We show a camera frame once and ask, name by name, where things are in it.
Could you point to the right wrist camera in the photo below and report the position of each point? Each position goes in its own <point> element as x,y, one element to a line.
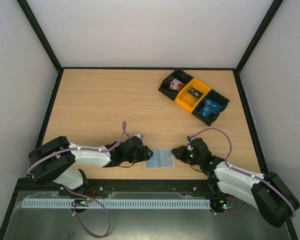
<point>189,139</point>

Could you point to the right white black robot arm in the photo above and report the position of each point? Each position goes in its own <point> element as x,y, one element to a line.
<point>266,192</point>

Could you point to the red white card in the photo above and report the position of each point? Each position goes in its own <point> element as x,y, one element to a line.
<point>176,85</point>

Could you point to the yellow bin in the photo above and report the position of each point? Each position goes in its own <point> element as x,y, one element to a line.
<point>186,101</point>

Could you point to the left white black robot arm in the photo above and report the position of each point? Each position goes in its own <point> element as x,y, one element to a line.
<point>54,161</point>

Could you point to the black bin with red card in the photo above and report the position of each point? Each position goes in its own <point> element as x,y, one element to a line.
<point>178,74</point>

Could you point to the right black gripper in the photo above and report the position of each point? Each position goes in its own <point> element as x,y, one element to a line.
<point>183,154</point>

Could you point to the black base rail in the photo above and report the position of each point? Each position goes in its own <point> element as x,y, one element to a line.
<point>104,187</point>

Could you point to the white slotted cable duct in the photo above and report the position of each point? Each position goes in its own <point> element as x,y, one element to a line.
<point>46,203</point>

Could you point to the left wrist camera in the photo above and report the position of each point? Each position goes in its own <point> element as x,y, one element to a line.
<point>140,136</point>

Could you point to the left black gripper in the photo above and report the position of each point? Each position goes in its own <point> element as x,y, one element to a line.
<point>144,155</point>

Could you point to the dark card in yellow bin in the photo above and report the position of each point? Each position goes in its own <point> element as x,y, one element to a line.
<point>195,93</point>

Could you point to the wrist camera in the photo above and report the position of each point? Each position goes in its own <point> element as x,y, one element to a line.
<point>189,139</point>
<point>140,136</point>

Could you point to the black bin with blue card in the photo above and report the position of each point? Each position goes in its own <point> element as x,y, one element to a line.
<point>215,96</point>

